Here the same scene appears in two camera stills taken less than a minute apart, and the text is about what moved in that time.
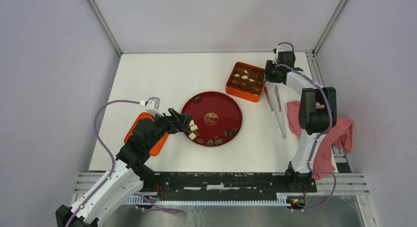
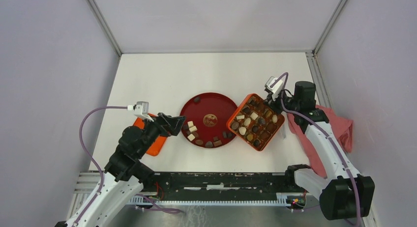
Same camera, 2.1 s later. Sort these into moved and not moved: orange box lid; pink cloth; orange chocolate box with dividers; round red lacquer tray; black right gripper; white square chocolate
Moved: orange chocolate box with dividers; black right gripper
Not moved: orange box lid; round red lacquer tray; pink cloth; white square chocolate
